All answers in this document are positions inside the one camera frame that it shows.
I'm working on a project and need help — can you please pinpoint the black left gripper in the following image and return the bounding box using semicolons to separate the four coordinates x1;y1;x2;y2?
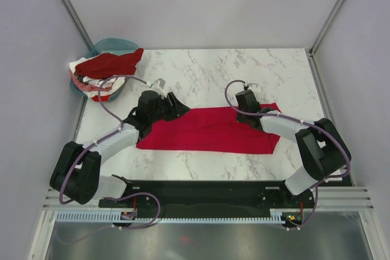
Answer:
149;92;190;124

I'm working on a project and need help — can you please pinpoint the bright red t-shirt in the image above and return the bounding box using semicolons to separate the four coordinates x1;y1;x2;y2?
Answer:
136;107;280;155

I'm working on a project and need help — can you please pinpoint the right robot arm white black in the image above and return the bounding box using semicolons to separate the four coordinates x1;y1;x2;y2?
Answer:
235;89;352;208

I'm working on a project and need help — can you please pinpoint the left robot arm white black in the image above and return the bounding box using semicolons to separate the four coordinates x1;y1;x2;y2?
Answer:
49;90;190;205

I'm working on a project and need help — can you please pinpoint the red shirt bottom of pile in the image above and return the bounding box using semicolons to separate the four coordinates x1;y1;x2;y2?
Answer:
91;95;110;102

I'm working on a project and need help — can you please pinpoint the dark red folded shirt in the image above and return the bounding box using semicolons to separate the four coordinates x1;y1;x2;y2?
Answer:
75;48;144;79

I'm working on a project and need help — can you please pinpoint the pink folded shirt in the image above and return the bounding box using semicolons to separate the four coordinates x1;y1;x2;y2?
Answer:
71;74;125;99

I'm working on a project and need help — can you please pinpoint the blue plastic basket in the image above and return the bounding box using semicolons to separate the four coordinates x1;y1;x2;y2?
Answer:
70;38;140;101

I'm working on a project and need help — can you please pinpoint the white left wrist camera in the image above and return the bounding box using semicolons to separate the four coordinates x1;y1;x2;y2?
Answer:
146;78;167;97

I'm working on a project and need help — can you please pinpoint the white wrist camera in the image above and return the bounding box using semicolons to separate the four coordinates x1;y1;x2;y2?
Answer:
243;82;259;90
146;78;167;97

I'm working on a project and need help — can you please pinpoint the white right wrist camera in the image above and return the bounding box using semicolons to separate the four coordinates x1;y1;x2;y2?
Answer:
243;82;259;90

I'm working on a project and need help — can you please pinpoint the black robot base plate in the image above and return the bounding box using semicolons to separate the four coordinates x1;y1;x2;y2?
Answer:
98;177;319;222

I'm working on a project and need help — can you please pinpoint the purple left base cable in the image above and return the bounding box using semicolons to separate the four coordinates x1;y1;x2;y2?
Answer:
54;192;161;245

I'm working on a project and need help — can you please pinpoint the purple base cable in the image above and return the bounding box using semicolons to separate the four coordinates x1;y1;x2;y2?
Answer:
271;185;321;232
54;192;161;245

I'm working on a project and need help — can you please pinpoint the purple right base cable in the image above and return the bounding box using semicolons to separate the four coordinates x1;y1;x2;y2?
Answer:
271;185;321;232

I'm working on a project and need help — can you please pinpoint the light blue cable duct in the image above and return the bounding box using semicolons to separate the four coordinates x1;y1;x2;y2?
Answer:
55;210;285;224

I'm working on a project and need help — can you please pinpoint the left aluminium frame post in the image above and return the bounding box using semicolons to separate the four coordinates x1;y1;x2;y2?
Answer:
60;0;93;49

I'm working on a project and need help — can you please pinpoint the aluminium frame post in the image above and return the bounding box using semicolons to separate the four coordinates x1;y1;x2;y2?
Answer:
307;0;347;58
60;0;93;49

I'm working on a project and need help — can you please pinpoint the right aluminium frame post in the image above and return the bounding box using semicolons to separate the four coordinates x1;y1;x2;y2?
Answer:
307;0;347;58

